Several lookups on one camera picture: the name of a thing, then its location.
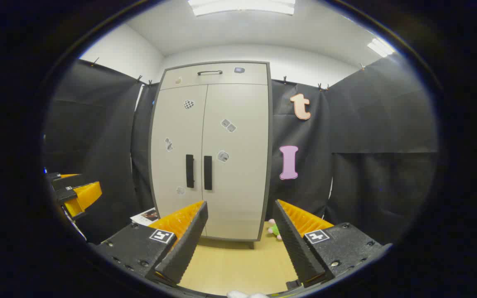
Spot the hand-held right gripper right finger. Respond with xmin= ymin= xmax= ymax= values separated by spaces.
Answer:
xmin=272 ymin=199 xmax=392 ymax=288

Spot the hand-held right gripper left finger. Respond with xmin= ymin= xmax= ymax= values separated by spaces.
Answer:
xmin=89 ymin=201 xmax=209 ymax=287

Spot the grey shoe cabinet door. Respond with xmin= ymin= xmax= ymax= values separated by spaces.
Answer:
xmin=151 ymin=85 xmax=208 ymax=237
xmin=200 ymin=84 xmax=269 ymax=240

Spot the grey double-door shoe cabinet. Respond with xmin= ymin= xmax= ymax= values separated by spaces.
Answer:
xmin=148 ymin=61 xmax=273 ymax=249

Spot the grey cabinet drawer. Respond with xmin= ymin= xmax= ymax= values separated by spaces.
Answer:
xmin=160 ymin=63 xmax=269 ymax=90

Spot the pink and green plush toy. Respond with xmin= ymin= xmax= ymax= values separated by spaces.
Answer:
xmin=267 ymin=219 xmax=283 ymax=241

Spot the black backdrop cloth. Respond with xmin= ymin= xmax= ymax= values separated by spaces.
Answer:
xmin=43 ymin=58 xmax=438 ymax=245

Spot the ceiling light panel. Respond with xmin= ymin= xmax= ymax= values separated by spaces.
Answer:
xmin=367 ymin=37 xmax=395 ymax=58
xmin=188 ymin=0 xmax=296 ymax=16

